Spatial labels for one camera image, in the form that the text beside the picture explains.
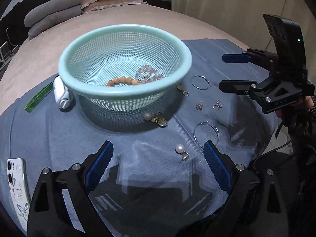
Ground silver hoop earring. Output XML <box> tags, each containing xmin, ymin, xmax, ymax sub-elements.
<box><xmin>193</xmin><ymin>121</ymin><xmax>220</xmax><ymax>148</ymax></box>
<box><xmin>191</xmin><ymin>75</ymin><xmax>211</xmax><ymax>90</ymax></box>

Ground white pearl earring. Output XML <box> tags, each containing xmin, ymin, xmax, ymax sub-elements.
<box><xmin>175</xmin><ymin>144</ymin><xmax>190</xmax><ymax>162</ymax></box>

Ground pink crystal bead bracelet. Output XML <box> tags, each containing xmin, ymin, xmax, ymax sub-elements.
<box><xmin>135</xmin><ymin>64</ymin><xmax>165</xmax><ymax>83</ymax></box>

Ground orange bead bracelet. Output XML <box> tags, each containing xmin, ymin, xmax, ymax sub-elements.
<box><xmin>105</xmin><ymin>76</ymin><xmax>144</xmax><ymax>87</ymax></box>

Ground small crystal stud earring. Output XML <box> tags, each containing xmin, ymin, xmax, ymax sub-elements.
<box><xmin>196</xmin><ymin>101</ymin><xmax>204</xmax><ymax>110</ymax></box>

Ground white butterfly phone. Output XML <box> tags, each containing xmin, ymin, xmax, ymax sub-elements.
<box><xmin>7</xmin><ymin>158</ymin><xmax>31</xmax><ymax>232</ymax></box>

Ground beige curtain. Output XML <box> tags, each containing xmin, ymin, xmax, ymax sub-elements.
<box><xmin>171</xmin><ymin>0</ymin><xmax>315</xmax><ymax>56</ymax></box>

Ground gold drop earring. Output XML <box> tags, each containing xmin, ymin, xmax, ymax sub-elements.
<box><xmin>177</xmin><ymin>84</ymin><xmax>189</xmax><ymax>96</ymax></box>

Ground gold coin pearl charm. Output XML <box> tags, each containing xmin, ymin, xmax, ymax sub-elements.
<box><xmin>143</xmin><ymin>112</ymin><xmax>168</xmax><ymax>127</ymax></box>

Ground blue cloth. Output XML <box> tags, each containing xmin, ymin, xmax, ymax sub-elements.
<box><xmin>1</xmin><ymin>39</ymin><xmax>277</xmax><ymax>236</ymax></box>

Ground white handheld fan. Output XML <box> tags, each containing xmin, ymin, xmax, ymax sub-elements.
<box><xmin>53</xmin><ymin>76</ymin><xmax>73</xmax><ymax>110</ymax></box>

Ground mint green plastic basket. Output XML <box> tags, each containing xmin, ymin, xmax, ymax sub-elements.
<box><xmin>58</xmin><ymin>24</ymin><xmax>192</xmax><ymax>126</ymax></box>

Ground beige bedspread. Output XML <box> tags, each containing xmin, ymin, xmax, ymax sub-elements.
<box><xmin>1</xmin><ymin>4</ymin><xmax>248</xmax><ymax>112</ymax></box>

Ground black headboard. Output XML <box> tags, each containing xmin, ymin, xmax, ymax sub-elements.
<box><xmin>0</xmin><ymin>0</ymin><xmax>174</xmax><ymax>74</ymax></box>

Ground grey folded blanket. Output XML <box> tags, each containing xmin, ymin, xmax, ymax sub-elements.
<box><xmin>24</xmin><ymin>0</ymin><xmax>82</xmax><ymax>40</ymax></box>

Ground black camera box right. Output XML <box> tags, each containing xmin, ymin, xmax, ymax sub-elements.
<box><xmin>263</xmin><ymin>14</ymin><xmax>306</xmax><ymax>82</ymax></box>

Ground small silver ring earring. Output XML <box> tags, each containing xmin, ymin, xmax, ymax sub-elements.
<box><xmin>213</xmin><ymin>100</ymin><xmax>222</xmax><ymax>110</ymax></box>

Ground black cable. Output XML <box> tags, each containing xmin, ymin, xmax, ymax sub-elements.
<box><xmin>246</xmin><ymin>120</ymin><xmax>297</xmax><ymax>168</ymax></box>

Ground green strap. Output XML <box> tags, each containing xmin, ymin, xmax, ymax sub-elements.
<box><xmin>24</xmin><ymin>81</ymin><xmax>55</xmax><ymax>114</ymax></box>

